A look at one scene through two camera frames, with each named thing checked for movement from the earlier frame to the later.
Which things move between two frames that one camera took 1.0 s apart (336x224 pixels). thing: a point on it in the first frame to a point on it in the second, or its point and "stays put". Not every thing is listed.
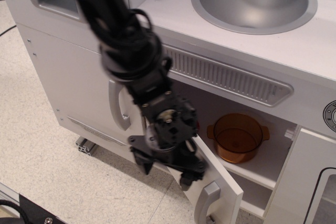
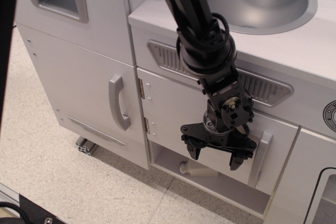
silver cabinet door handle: [209, 193] to [259, 159]
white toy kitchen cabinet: [252, 57] stays put
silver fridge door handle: [123, 121] stays put
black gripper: [168, 141] to [202, 135]
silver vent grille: [207, 72] stays put
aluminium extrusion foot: [88, 147] stays put
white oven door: [322, 209] stays put
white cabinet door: [223, 209] to [168, 105]
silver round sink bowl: [254, 3] stays put
